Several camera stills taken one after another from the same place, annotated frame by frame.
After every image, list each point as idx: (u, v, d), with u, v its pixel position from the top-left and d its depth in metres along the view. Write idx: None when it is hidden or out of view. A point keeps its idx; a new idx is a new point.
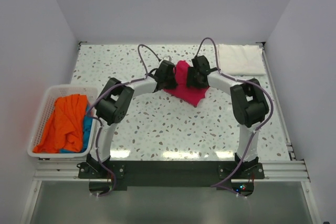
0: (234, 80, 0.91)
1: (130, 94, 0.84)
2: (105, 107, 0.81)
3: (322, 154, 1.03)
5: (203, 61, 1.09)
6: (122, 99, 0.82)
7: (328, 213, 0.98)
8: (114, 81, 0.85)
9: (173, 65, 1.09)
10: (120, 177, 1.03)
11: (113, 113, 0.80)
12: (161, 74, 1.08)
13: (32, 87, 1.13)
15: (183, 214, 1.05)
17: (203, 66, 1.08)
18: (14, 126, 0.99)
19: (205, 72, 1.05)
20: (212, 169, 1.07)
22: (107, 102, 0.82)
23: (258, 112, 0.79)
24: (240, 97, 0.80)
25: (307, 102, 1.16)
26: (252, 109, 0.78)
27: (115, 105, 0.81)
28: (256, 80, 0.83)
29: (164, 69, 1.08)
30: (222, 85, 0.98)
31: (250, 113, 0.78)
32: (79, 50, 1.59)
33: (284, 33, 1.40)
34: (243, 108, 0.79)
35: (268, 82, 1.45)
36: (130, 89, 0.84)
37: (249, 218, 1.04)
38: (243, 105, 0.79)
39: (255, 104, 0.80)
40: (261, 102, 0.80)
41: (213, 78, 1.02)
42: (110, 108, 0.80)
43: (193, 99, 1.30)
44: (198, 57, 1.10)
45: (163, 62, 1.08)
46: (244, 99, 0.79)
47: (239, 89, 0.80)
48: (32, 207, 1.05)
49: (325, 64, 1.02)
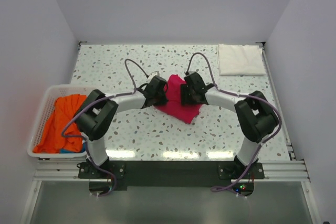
0: (236, 95, 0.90)
1: (114, 108, 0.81)
2: (84, 123, 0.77)
3: (322, 154, 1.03)
5: (198, 78, 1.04)
6: (103, 114, 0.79)
7: (328, 213, 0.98)
8: (97, 93, 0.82)
9: (165, 82, 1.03)
10: (120, 176, 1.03)
11: (92, 128, 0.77)
12: (151, 89, 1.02)
13: (32, 87, 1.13)
15: (183, 214, 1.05)
17: (197, 83, 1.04)
18: (14, 126, 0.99)
19: (201, 90, 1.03)
20: (212, 169, 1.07)
22: (87, 117, 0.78)
23: (268, 125, 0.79)
24: (248, 113, 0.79)
25: (307, 102, 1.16)
26: (261, 124, 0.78)
27: (95, 120, 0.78)
28: (260, 92, 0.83)
29: (155, 85, 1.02)
30: (223, 102, 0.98)
31: (260, 128, 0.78)
32: (79, 50, 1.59)
33: (284, 33, 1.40)
34: (253, 125, 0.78)
35: (268, 82, 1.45)
36: (113, 104, 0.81)
37: (249, 219, 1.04)
38: (252, 121, 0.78)
39: (264, 117, 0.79)
40: (269, 114, 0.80)
41: (212, 95, 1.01)
42: (90, 124, 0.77)
43: (187, 117, 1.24)
44: (191, 74, 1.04)
45: (154, 78, 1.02)
46: (252, 116, 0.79)
47: (244, 105, 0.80)
48: (31, 207, 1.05)
49: (325, 64, 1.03)
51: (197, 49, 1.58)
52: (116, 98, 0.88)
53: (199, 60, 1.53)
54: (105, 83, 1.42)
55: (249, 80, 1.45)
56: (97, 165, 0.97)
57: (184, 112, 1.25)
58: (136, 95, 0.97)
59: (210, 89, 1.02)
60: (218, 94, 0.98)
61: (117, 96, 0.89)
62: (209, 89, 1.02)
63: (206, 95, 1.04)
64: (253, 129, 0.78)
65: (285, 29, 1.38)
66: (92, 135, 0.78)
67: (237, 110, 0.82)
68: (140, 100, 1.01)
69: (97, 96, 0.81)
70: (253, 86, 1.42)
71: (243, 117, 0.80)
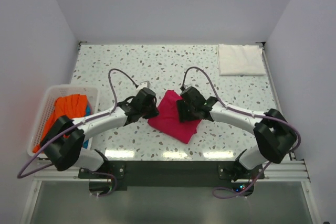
0: (251, 115, 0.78)
1: (80, 139, 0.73)
2: (51, 153, 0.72)
3: (322, 154, 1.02)
5: (196, 93, 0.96)
6: (67, 146, 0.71)
7: (328, 213, 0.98)
8: (64, 120, 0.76)
9: (153, 95, 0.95)
10: (120, 177, 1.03)
11: (56, 160, 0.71)
12: (137, 103, 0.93)
13: (32, 87, 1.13)
15: (184, 214, 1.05)
17: (197, 98, 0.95)
18: (14, 126, 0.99)
19: (205, 106, 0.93)
20: (212, 169, 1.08)
22: (54, 147, 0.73)
23: (287, 145, 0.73)
24: (269, 137, 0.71)
25: (307, 102, 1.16)
26: (283, 145, 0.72)
27: (60, 151, 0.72)
28: (276, 110, 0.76)
29: (142, 99, 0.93)
30: (233, 120, 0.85)
31: (283, 150, 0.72)
32: (79, 50, 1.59)
33: (284, 33, 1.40)
34: (276, 148, 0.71)
35: (268, 82, 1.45)
36: (79, 135, 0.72)
37: (249, 219, 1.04)
38: (275, 145, 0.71)
39: (284, 137, 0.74)
40: (287, 132, 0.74)
41: (219, 114, 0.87)
42: (55, 155, 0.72)
43: (183, 135, 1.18)
44: (187, 90, 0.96)
45: (140, 91, 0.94)
46: (273, 138, 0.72)
47: (265, 129, 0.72)
48: (31, 207, 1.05)
49: (325, 64, 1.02)
51: (197, 49, 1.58)
52: (85, 124, 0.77)
53: (199, 60, 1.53)
54: (105, 84, 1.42)
55: (249, 80, 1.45)
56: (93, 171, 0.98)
57: (180, 129, 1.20)
58: (114, 115, 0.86)
59: (215, 105, 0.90)
60: (226, 113, 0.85)
61: (86, 122, 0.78)
62: (215, 106, 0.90)
63: (211, 114, 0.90)
64: (275, 153, 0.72)
65: (285, 29, 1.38)
66: (59, 166, 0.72)
67: (256, 135, 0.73)
68: (121, 119, 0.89)
69: (63, 123, 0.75)
70: (253, 86, 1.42)
71: (264, 142, 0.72)
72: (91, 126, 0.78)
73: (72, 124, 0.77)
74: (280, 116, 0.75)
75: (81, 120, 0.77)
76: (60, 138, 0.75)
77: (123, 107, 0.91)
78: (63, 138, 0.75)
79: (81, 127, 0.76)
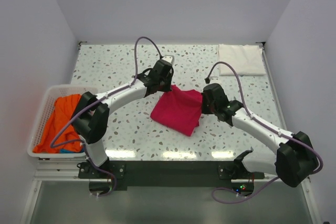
0: (277, 132, 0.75)
1: (106, 112, 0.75)
2: (80, 127, 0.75)
3: (322, 154, 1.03)
5: (220, 92, 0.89)
6: (95, 119, 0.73)
7: (328, 213, 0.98)
8: (88, 96, 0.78)
9: (169, 66, 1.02)
10: (121, 177, 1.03)
11: (87, 134, 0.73)
12: (155, 75, 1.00)
13: (32, 87, 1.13)
15: (183, 214, 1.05)
17: (220, 98, 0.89)
18: (15, 125, 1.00)
19: (227, 108, 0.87)
20: (212, 169, 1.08)
22: (82, 121, 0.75)
23: (307, 171, 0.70)
24: (292, 161, 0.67)
25: (307, 102, 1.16)
26: (303, 171, 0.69)
27: (89, 125, 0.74)
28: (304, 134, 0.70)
29: (159, 70, 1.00)
30: (255, 134, 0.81)
31: (302, 176, 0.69)
32: (79, 50, 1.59)
33: (284, 33, 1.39)
34: (296, 174, 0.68)
35: (268, 82, 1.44)
36: (104, 108, 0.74)
37: (249, 219, 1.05)
38: (296, 170, 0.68)
39: (305, 163, 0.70)
40: (311, 159, 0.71)
41: (242, 121, 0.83)
42: (84, 129, 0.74)
43: (184, 127, 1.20)
44: (212, 87, 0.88)
45: (158, 62, 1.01)
46: (296, 163, 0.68)
47: (290, 152, 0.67)
48: (31, 208, 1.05)
49: (325, 64, 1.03)
51: (197, 49, 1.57)
52: (108, 98, 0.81)
53: (199, 60, 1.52)
54: (105, 83, 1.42)
55: (249, 80, 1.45)
56: (97, 167, 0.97)
57: (181, 123, 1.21)
58: (134, 87, 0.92)
59: (240, 113, 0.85)
60: (251, 124, 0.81)
61: (109, 96, 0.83)
62: (239, 113, 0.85)
63: (232, 117, 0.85)
64: (294, 177, 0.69)
65: (285, 28, 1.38)
66: (88, 138, 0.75)
67: (278, 155, 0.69)
68: (142, 91, 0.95)
69: (88, 99, 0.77)
70: (253, 86, 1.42)
71: (285, 164, 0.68)
72: (113, 99, 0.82)
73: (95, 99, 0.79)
74: (307, 142, 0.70)
75: (104, 94, 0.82)
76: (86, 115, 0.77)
77: (142, 79, 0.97)
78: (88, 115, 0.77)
79: (105, 100, 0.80)
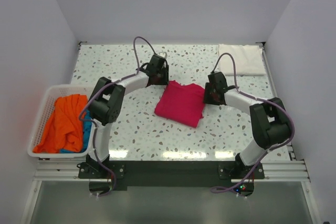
0: (254, 98, 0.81)
1: (122, 92, 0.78)
2: (97, 108, 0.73)
3: (322, 154, 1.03)
5: (221, 78, 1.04)
6: (114, 98, 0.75)
7: (328, 213, 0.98)
8: (104, 80, 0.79)
9: (164, 59, 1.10)
10: (120, 177, 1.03)
11: (106, 114, 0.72)
12: (152, 67, 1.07)
13: (32, 87, 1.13)
15: (183, 214, 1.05)
17: (220, 83, 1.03)
18: (15, 125, 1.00)
19: (222, 89, 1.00)
20: (212, 169, 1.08)
22: (99, 102, 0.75)
23: (280, 132, 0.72)
24: (261, 117, 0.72)
25: (307, 102, 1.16)
26: (274, 130, 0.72)
27: (108, 105, 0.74)
28: (279, 99, 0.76)
29: (155, 63, 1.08)
30: (241, 104, 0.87)
31: (272, 136, 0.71)
32: (79, 50, 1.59)
33: (284, 33, 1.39)
34: (265, 130, 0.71)
35: (268, 82, 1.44)
36: (121, 87, 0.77)
37: (249, 219, 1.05)
38: (265, 126, 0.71)
39: (279, 126, 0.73)
40: (284, 124, 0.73)
41: (231, 96, 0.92)
42: (103, 108, 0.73)
43: (190, 119, 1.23)
44: (215, 73, 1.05)
45: (153, 56, 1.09)
46: (265, 120, 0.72)
47: (260, 108, 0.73)
48: (31, 208, 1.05)
49: (324, 64, 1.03)
51: (197, 49, 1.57)
52: (122, 82, 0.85)
53: (199, 59, 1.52)
54: None
55: (249, 80, 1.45)
56: (101, 160, 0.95)
57: (187, 116, 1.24)
58: (139, 76, 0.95)
59: (230, 89, 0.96)
60: (236, 95, 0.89)
61: (122, 80, 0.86)
62: (229, 89, 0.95)
63: (225, 95, 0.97)
64: (263, 134, 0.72)
65: (285, 28, 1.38)
66: (106, 119, 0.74)
67: (251, 113, 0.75)
68: (144, 81, 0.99)
69: (105, 82, 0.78)
70: (253, 86, 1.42)
71: (256, 120, 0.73)
72: (126, 83, 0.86)
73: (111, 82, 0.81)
74: (282, 106, 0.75)
75: (118, 78, 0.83)
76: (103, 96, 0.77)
77: (143, 71, 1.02)
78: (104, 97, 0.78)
79: (119, 83, 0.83)
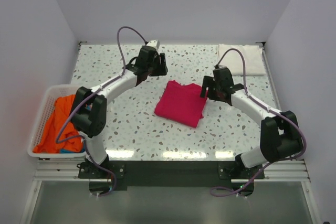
0: (266, 108, 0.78)
1: (104, 102, 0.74)
2: (81, 122, 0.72)
3: (322, 154, 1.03)
5: (227, 74, 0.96)
6: (94, 111, 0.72)
7: (328, 213, 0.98)
8: (83, 91, 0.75)
9: (154, 50, 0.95)
10: (120, 176, 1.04)
11: (89, 127, 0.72)
12: (141, 62, 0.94)
13: (32, 87, 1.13)
15: (183, 214, 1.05)
17: (226, 80, 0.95)
18: (14, 125, 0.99)
19: (229, 89, 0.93)
20: (212, 169, 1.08)
22: (82, 115, 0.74)
23: (290, 149, 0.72)
24: (274, 134, 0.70)
25: (307, 102, 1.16)
26: (284, 148, 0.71)
27: (90, 118, 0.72)
28: (293, 114, 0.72)
29: (145, 57, 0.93)
30: (249, 110, 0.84)
31: (282, 152, 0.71)
32: (79, 50, 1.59)
33: (284, 33, 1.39)
34: (275, 147, 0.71)
35: (268, 82, 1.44)
36: (101, 99, 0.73)
37: (249, 219, 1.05)
38: (276, 144, 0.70)
39: (289, 142, 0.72)
40: (295, 140, 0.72)
41: (239, 99, 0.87)
42: (85, 123, 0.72)
43: (190, 120, 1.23)
44: (220, 69, 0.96)
45: (142, 49, 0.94)
46: (277, 137, 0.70)
47: (273, 124, 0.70)
48: (31, 208, 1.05)
49: (324, 64, 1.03)
51: (197, 49, 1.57)
52: (103, 90, 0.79)
53: (199, 59, 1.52)
54: None
55: (249, 80, 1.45)
56: (98, 164, 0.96)
57: (187, 116, 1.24)
58: (125, 77, 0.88)
59: (239, 91, 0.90)
60: (246, 101, 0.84)
61: (104, 87, 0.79)
62: (238, 91, 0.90)
63: (232, 96, 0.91)
64: (273, 151, 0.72)
65: (285, 28, 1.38)
66: (90, 132, 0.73)
67: (262, 127, 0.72)
68: (133, 80, 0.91)
69: (84, 94, 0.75)
70: (253, 86, 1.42)
71: (267, 136, 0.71)
72: (108, 91, 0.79)
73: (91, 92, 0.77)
74: (294, 120, 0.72)
75: (98, 87, 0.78)
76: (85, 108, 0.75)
77: (130, 70, 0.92)
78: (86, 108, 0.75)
79: (101, 92, 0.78)
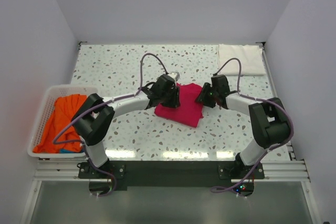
0: (253, 99, 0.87)
1: (111, 115, 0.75)
2: (81, 127, 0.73)
3: (322, 155, 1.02)
5: (224, 82, 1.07)
6: (98, 121, 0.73)
7: (328, 214, 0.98)
8: (95, 98, 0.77)
9: (172, 81, 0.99)
10: (120, 177, 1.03)
11: (87, 135, 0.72)
12: (158, 89, 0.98)
13: (32, 87, 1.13)
15: (183, 214, 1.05)
17: (222, 87, 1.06)
18: (15, 125, 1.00)
19: (224, 94, 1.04)
20: (212, 169, 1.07)
22: (84, 121, 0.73)
23: (279, 131, 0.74)
24: (260, 115, 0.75)
25: (307, 102, 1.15)
26: (273, 128, 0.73)
27: (92, 126, 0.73)
28: (279, 100, 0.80)
29: (161, 84, 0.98)
30: (242, 106, 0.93)
31: (272, 134, 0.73)
32: (79, 50, 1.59)
33: (284, 33, 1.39)
34: (264, 128, 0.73)
35: (267, 81, 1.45)
36: (109, 110, 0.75)
37: (249, 219, 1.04)
38: (265, 125, 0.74)
39: (279, 125, 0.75)
40: (284, 123, 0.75)
41: (232, 99, 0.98)
42: (86, 129, 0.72)
43: (190, 120, 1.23)
44: (217, 77, 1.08)
45: (161, 77, 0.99)
46: (264, 118, 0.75)
47: (259, 107, 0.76)
48: (31, 207, 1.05)
49: (324, 64, 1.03)
51: (197, 49, 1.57)
52: (114, 103, 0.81)
53: (199, 60, 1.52)
54: (105, 83, 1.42)
55: (249, 80, 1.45)
56: (96, 167, 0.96)
57: (187, 116, 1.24)
58: (138, 97, 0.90)
59: (232, 94, 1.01)
60: (238, 98, 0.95)
61: (115, 101, 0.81)
62: (231, 93, 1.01)
63: (227, 98, 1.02)
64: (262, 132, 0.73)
65: (285, 28, 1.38)
66: (88, 140, 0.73)
67: (250, 112, 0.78)
68: (144, 103, 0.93)
69: (94, 100, 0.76)
70: (253, 86, 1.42)
71: (255, 119, 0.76)
72: (118, 104, 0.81)
73: (102, 102, 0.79)
74: (281, 106, 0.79)
75: (111, 98, 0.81)
76: (90, 115, 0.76)
77: (145, 92, 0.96)
78: (92, 116, 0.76)
79: (111, 104, 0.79)
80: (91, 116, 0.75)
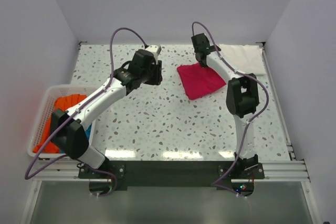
0: (233, 71, 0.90)
1: (81, 128, 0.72)
2: (59, 145, 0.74)
3: (322, 155, 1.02)
5: (203, 38, 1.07)
6: (70, 138, 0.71)
7: (328, 214, 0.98)
8: (60, 114, 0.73)
9: (150, 55, 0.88)
10: (120, 177, 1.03)
11: (67, 151, 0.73)
12: (135, 68, 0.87)
13: (32, 87, 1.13)
15: (183, 214, 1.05)
17: (202, 43, 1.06)
18: (15, 125, 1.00)
19: (205, 49, 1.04)
20: (212, 169, 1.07)
22: (61, 137, 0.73)
23: (248, 105, 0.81)
24: (235, 91, 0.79)
25: (307, 102, 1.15)
26: (243, 103, 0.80)
27: (66, 142, 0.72)
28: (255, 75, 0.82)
29: (138, 62, 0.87)
30: (220, 70, 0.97)
31: (241, 107, 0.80)
32: (79, 50, 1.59)
33: (284, 33, 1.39)
34: (237, 102, 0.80)
35: (268, 82, 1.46)
36: (77, 125, 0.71)
37: (249, 219, 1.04)
38: (237, 98, 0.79)
39: (248, 99, 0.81)
40: (253, 97, 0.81)
41: (212, 60, 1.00)
42: (64, 146, 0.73)
43: (219, 84, 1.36)
44: (197, 35, 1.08)
45: (136, 53, 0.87)
46: (238, 94, 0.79)
47: (237, 83, 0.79)
48: (31, 208, 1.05)
49: (324, 63, 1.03)
51: None
52: (81, 112, 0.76)
53: None
54: None
55: None
56: (95, 168, 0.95)
57: (214, 85, 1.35)
58: (110, 90, 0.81)
59: (211, 51, 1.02)
60: (218, 61, 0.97)
61: (82, 109, 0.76)
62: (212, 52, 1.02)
63: (207, 56, 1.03)
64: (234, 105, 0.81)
65: (285, 28, 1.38)
66: (71, 154, 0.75)
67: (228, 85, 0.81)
68: (121, 91, 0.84)
69: (59, 117, 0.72)
70: None
71: (230, 92, 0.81)
72: (86, 112, 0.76)
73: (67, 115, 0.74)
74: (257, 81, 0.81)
75: (75, 109, 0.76)
76: (63, 130, 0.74)
77: (119, 77, 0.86)
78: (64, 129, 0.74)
79: (77, 116, 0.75)
80: (65, 130, 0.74)
